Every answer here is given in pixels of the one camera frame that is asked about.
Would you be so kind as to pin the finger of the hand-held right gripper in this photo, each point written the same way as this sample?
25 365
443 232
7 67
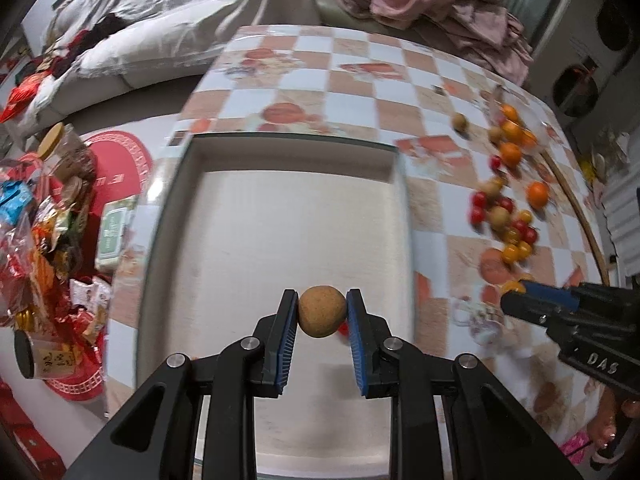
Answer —
550 296
525 306

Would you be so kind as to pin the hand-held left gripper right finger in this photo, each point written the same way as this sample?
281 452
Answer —
357 345

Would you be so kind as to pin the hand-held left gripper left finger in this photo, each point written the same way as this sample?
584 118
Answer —
285 340

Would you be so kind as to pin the red cherry tomato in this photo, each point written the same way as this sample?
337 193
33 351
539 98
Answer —
530 234
506 204
495 161
343 331
478 198
477 215

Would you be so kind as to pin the yellow cherry tomato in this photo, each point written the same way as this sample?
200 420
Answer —
524 216
524 249
510 254
512 287

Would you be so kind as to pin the brown longan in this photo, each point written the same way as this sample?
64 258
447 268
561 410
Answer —
490 187
495 133
459 122
321 311
499 216

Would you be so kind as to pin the white shallow cardboard tray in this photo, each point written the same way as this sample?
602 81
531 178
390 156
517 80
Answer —
280 220

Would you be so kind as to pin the person's right hand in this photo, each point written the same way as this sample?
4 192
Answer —
602 420

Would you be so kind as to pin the dark brownish cherry tomato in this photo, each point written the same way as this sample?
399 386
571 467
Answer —
512 234

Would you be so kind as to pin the curved wooden rod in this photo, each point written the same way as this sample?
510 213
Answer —
575 200

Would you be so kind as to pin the orange tangerine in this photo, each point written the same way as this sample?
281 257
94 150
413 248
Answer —
510 154
528 138
538 194
509 111
512 131

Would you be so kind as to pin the white ribbed panel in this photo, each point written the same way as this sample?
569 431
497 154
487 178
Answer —
622 220

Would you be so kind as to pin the green wet wipes pack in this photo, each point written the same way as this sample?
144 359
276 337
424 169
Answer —
116 232

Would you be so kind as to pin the red round mat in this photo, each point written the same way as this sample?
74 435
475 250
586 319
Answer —
75 387
117 170

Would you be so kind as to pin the grey appliance with round windows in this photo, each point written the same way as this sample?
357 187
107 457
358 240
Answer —
585 60

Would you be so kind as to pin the jar with black lid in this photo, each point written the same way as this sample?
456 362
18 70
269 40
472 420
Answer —
45 360

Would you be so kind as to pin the checkered printed tablecloth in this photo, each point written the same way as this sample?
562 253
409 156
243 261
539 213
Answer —
350 90

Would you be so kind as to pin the pile of snack packets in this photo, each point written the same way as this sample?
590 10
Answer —
40 260

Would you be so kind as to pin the red boxes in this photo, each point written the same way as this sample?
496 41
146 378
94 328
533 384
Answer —
25 435

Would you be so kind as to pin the jar with wooden lid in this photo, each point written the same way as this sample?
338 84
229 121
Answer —
62 152

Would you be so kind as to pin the dark red clothes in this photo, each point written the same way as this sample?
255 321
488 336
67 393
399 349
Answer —
85 45

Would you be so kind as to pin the red foil snack bag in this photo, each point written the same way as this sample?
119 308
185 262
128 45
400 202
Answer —
20 97

